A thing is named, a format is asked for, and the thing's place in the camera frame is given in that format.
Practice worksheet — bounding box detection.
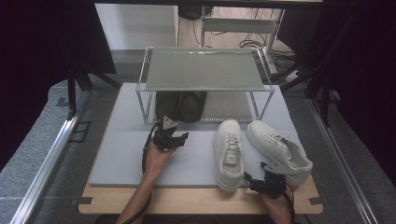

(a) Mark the black leather shoe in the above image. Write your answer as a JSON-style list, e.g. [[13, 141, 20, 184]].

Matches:
[[154, 91, 182, 121], [179, 91, 208, 124]]

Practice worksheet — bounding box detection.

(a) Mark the person's left hand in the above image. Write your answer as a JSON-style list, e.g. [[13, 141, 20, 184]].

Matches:
[[144, 142, 178, 175]]

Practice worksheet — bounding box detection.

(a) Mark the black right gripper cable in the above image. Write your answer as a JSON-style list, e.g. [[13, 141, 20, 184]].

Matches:
[[284, 182, 297, 224]]

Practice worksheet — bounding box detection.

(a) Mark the white table mat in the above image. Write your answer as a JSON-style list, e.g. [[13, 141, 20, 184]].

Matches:
[[89, 82, 307, 189]]

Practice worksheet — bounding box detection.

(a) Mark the dark curtain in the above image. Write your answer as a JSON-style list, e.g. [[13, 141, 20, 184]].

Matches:
[[0, 0, 117, 171], [276, 0, 396, 188]]

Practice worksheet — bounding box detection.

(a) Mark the white cabinet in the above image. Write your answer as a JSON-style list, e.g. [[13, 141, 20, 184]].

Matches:
[[94, 3, 180, 50]]

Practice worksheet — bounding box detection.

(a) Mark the white sneaker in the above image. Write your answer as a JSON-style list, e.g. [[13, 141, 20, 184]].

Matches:
[[213, 119, 245, 192], [246, 119, 314, 188]]

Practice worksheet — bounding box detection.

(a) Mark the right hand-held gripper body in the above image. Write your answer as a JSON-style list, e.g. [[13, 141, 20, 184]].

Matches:
[[249, 161, 297, 199]]

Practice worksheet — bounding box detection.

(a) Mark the black metal stand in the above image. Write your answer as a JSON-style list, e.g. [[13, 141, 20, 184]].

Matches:
[[65, 59, 123, 117], [274, 18, 368, 127]]

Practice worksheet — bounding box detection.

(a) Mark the bundle of floor cables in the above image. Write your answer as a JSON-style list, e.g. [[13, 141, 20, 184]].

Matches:
[[237, 8, 298, 64]]

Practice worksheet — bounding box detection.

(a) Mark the clear two-tier shoe rack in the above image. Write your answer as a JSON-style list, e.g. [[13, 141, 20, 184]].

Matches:
[[135, 46, 276, 125]]

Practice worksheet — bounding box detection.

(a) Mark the aluminium floor rail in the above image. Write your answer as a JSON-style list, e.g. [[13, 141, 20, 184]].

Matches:
[[306, 96, 379, 224], [9, 90, 95, 224]]

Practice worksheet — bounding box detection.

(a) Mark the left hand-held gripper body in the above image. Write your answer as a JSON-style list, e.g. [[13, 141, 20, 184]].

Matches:
[[151, 115, 183, 153]]

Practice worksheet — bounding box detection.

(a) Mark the person's right hand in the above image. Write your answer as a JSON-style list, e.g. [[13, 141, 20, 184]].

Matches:
[[262, 192, 294, 224]]

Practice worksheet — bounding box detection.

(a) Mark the white metal table frame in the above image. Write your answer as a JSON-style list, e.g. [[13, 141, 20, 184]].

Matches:
[[200, 6, 285, 76]]

